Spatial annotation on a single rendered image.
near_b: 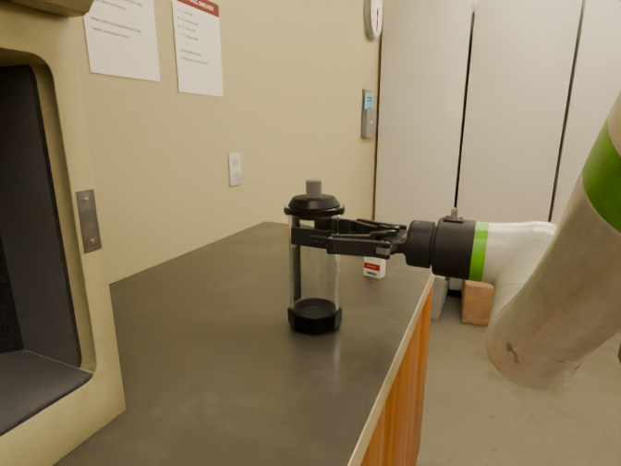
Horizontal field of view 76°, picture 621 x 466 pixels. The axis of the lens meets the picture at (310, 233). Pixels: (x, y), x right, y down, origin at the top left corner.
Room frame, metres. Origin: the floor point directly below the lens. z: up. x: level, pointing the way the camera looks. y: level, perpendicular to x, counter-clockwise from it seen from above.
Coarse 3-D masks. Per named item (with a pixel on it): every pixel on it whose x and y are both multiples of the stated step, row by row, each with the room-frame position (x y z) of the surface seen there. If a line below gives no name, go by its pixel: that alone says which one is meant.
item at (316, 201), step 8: (312, 184) 0.68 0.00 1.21; (320, 184) 0.68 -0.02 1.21; (312, 192) 0.68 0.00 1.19; (320, 192) 0.68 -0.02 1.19; (296, 200) 0.67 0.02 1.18; (304, 200) 0.66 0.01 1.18; (312, 200) 0.66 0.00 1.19; (320, 200) 0.66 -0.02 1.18; (328, 200) 0.66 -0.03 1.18; (336, 200) 0.69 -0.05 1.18; (304, 208) 0.65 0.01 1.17; (312, 208) 0.65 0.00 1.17; (320, 208) 0.65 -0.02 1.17; (328, 208) 0.65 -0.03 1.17
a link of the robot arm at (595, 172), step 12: (612, 108) 0.25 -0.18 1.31; (612, 120) 0.24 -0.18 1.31; (600, 132) 0.26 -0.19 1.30; (612, 132) 0.24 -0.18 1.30; (600, 144) 0.25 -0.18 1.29; (612, 144) 0.24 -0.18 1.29; (588, 156) 0.28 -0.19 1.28; (600, 156) 0.25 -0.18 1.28; (612, 156) 0.24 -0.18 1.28; (588, 168) 0.27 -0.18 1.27; (600, 168) 0.25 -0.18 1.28; (612, 168) 0.24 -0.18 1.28; (588, 180) 0.26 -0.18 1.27; (600, 180) 0.25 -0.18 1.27; (612, 180) 0.24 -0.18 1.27; (588, 192) 0.26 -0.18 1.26; (600, 192) 0.25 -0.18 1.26; (612, 192) 0.24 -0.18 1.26; (600, 204) 0.25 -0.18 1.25; (612, 204) 0.24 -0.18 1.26; (612, 216) 0.24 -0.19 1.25
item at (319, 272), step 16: (288, 208) 0.66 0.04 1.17; (336, 208) 0.65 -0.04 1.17; (288, 224) 0.68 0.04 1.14; (304, 224) 0.65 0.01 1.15; (320, 224) 0.65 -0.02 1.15; (336, 224) 0.67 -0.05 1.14; (304, 256) 0.65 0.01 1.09; (320, 256) 0.65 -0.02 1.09; (336, 256) 0.67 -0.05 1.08; (304, 272) 0.65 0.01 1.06; (320, 272) 0.65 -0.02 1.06; (336, 272) 0.67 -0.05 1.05; (304, 288) 0.65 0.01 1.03; (320, 288) 0.65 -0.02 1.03; (336, 288) 0.67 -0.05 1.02; (304, 304) 0.65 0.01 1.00; (320, 304) 0.65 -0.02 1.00; (336, 304) 0.67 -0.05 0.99
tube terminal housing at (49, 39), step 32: (0, 0) 0.39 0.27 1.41; (0, 32) 0.38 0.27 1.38; (32, 32) 0.41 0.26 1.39; (64, 32) 0.44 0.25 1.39; (0, 64) 0.45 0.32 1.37; (32, 64) 0.43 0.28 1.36; (64, 64) 0.44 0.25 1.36; (64, 96) 0.43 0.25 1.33; (64, 128) 0.43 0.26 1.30; (64, 160) 0.45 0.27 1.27; (64, 192) 0.44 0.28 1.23; (64, 224) 0.44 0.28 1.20; (96, 256) 0.44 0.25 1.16; (96, 288) 0.44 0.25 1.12; (96, 320) 0.43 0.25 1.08; (32, 352) 0.47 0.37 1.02; (96, 352) 0.42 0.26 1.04; (96, 384) 0.42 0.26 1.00; (32, 416) 0.35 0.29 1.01; (64, 416) 0.38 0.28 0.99; (96, 416) 0.41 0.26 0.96; (0, 448) 0.32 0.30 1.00; (32, 448) 0.35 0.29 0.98; (64, 448) 0.37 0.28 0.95
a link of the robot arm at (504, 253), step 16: (480, 224) 0.57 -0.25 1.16; (496, 224) 0.57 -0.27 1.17; (512, 224) 0.56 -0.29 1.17; (528, 224) 0.55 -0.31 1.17; (544, 224) 0.54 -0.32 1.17; (480, 240) 0.54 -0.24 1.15; (496, 240) 0.54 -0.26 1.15; (512, 240) 0.53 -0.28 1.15; (528, 240) 0.52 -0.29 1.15; (544, 240) 0.51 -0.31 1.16; (480, 256) 0.54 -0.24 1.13; (496, 256) 0.53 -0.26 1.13; (512, 256) 0.52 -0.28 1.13; (528, 256) 0.50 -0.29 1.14; (480, 272) 0.54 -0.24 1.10; (496, 272) 0.53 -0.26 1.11; (512, 272) 0.50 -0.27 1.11; (528, 272) 0.49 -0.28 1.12; (496, 288) 0.51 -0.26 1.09
